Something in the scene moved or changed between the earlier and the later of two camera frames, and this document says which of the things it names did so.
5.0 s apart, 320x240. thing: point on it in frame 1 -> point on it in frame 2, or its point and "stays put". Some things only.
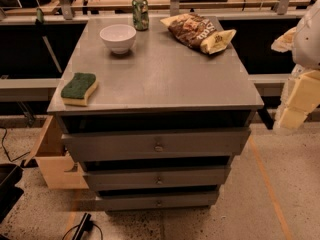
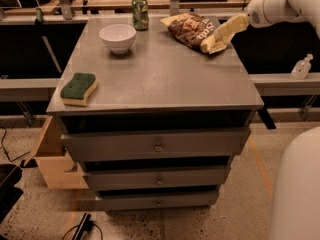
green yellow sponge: [77, 91] stays put
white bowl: [119, 38] stays put
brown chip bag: [199, 31] stays put
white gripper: [308, 45] -> [261, 13]
